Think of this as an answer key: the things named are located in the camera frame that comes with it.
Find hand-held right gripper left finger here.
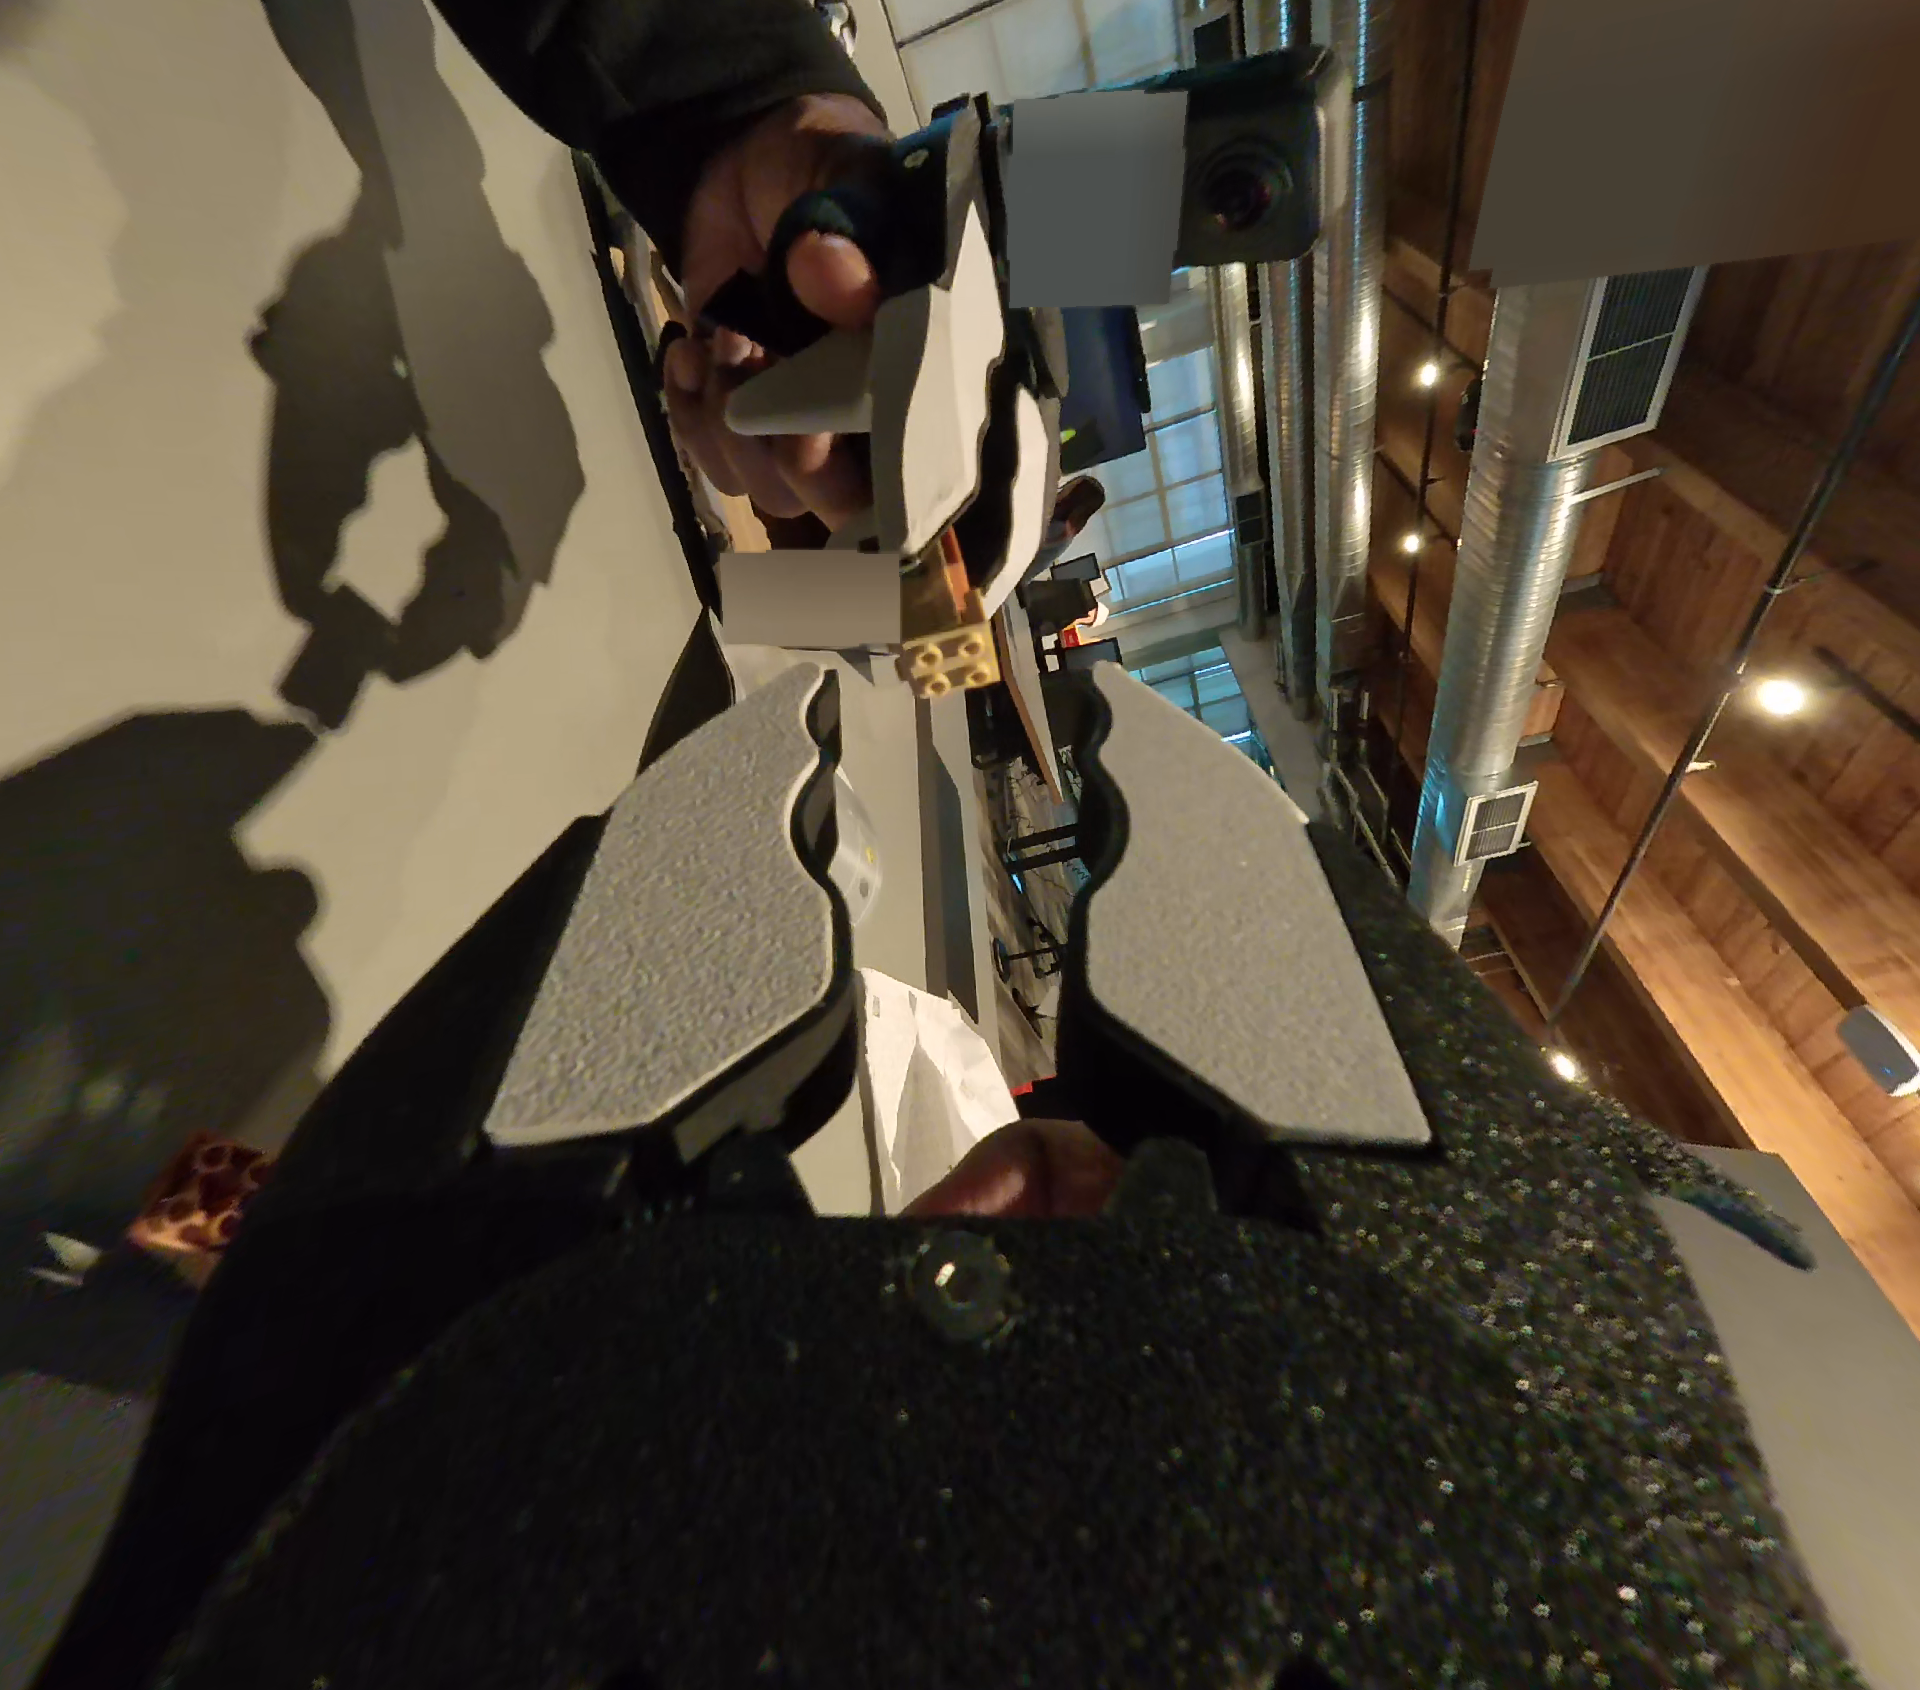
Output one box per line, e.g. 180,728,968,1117
481,662,862,1163

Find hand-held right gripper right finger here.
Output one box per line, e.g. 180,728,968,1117
1054,662,1439,1151

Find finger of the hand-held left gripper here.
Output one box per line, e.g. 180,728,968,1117
966,375,1071,622
871,202,1015,559

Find small yellow studded brick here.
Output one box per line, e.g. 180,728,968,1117
895,615,1002,699

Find orange brick assembly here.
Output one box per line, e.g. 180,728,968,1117
127,1129,277,1290

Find grey desk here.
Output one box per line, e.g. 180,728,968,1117
0,0,985,1690

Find person's left hand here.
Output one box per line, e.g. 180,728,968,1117
660,87,906,522

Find large black screen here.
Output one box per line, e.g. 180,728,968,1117
1050,301,1154,474

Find crumpled white paper bag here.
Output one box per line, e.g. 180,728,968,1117
859,965,1026,1215

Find white vent grille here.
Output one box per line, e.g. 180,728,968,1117
1556,263,1711,459

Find large silver ventilation duct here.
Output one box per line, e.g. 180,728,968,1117
1407,279,1604,949

